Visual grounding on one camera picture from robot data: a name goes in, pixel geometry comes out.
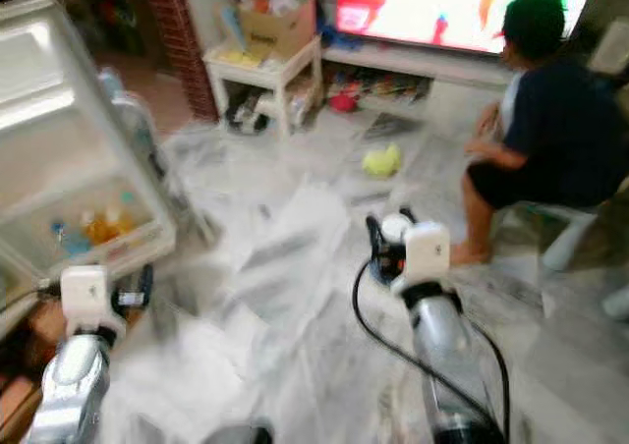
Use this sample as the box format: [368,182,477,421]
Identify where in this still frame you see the silver fridge door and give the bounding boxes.
[0,0,180,286]

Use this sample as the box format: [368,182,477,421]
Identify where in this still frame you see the yellow green soft toy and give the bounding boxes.
[362,142,403,179]

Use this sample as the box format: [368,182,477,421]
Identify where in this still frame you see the orange drink bottle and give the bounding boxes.
[84,211,119,248]
[114,202,149,240]

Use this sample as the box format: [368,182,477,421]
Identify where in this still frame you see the blue capped clear bottle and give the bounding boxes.
[51,218,86,259]

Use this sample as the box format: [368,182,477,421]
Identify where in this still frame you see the orange red brick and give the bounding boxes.
[22,302,72,359]

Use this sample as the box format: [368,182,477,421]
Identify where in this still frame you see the small red toy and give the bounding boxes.
[329,83,361,114]

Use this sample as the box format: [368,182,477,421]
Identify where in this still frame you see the white television stand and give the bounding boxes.
[319,45,514,98]

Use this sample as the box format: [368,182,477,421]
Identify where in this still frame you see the white plastic chair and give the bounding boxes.
[516,184,629,274]

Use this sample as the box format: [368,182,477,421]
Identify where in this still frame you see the seated person in navy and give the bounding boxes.
[449,0,629,267]

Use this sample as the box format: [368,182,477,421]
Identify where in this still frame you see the white side table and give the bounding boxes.
[203,33,324,138]

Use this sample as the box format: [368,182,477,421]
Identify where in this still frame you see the flat screen television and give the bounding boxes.
[334,0,600,56]

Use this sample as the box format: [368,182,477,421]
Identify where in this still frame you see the brown cardboard box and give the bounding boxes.
[236,0,318,62]

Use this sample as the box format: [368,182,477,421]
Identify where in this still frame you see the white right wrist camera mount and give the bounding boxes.
[393,220,452,297]

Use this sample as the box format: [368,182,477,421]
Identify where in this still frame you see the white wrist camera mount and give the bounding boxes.
[393,220,452,297]
[59,264,115,340]

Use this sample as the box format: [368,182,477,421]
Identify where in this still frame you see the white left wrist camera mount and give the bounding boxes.
[59,264,115,340]

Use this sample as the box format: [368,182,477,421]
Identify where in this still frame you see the long black right arm cable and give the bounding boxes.
[351,260,494,427]

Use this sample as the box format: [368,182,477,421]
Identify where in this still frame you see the looped black right arm cable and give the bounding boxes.
[460,314,514,437]

